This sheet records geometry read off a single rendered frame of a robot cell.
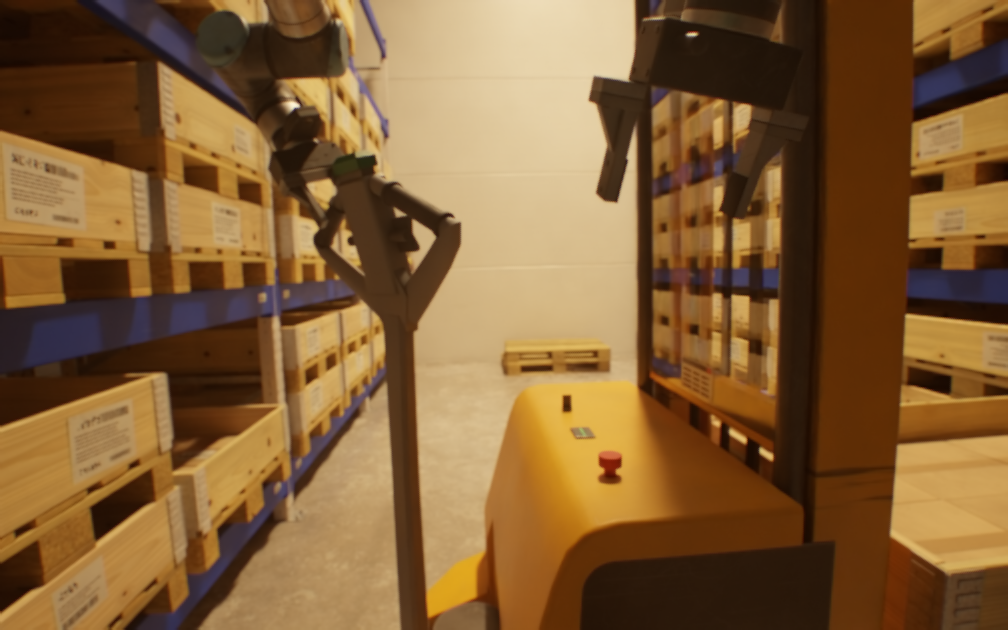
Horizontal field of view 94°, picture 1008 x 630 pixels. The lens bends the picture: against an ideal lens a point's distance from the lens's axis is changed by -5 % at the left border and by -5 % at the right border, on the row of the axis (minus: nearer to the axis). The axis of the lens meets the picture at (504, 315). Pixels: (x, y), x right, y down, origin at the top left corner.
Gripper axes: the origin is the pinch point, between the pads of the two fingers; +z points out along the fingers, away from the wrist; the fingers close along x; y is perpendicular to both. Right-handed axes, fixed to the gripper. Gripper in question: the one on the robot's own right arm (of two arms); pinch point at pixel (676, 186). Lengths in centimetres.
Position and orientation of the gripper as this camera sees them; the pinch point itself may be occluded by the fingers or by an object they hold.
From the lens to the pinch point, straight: 51.2
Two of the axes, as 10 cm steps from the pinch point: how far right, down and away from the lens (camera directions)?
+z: -1.6, 8.7, 4.6
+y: 1.4, 4.8, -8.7
